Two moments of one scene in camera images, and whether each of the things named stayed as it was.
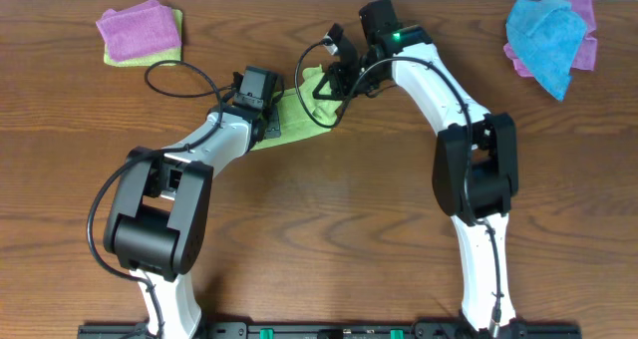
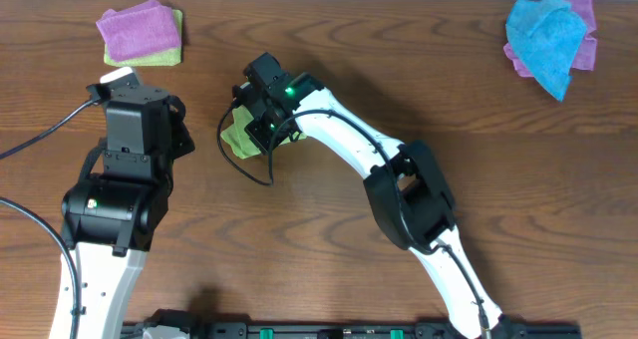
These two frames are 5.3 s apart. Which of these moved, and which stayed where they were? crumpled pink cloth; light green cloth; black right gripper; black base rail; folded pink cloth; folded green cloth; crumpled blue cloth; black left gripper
Moved: light green cloth; black right gripper; black left gripper
Stayed: crumpled pink cloth; crumpled blue cloth; folded pink cloth; folded green cloth; black base rail
